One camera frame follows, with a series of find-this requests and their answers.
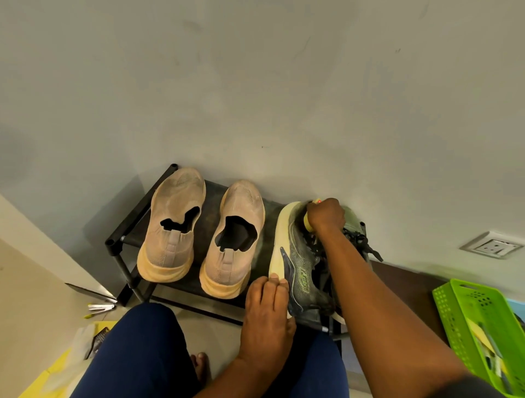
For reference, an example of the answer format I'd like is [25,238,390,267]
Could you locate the dark skirting strip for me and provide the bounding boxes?
[65,283,119,305]

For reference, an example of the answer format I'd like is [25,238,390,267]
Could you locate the black metal shoe rack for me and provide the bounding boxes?
[104,163,368,358]

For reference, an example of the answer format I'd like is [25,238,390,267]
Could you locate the person's right forearm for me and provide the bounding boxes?
[318,229,473,398]

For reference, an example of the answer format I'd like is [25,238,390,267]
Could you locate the person's right hand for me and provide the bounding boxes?
[306,198,347,238]

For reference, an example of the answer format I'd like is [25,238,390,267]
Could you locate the small dark packet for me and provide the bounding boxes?
[84,326,110,361]

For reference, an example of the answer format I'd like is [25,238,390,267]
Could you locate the person's left hand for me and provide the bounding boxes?
[237,273,297,372]

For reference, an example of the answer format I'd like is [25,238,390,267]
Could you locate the beige suede shoe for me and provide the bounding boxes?
[199,180,266,300]
[136,167,207,284]

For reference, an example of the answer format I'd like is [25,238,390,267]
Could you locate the person's left foot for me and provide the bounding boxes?
[190,352,209,384]

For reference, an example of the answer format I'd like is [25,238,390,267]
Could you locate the dark blue trousers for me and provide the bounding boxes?
[69,302,350,398]

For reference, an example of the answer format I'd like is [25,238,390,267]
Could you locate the yellow-edged shoe shine sponge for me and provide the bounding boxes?
[303,198,323,233]

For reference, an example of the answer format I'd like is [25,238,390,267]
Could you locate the white wall socket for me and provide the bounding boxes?
[459,231,525,260]

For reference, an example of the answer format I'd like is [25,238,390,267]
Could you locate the green plastic basket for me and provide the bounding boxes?
[432,278,525,398]

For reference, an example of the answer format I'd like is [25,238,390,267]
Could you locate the dark brown low bench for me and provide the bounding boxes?
[340,260,452,374]

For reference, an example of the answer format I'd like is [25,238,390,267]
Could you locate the yellow sticky note pad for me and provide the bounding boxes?
[467,318,497,353]

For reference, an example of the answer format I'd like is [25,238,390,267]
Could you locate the light blue plastic basket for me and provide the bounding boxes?
[506,299,525,325]

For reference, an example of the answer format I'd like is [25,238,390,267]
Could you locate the green sneaker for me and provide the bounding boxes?
[269,201,337,325]
[328,204,384,327]

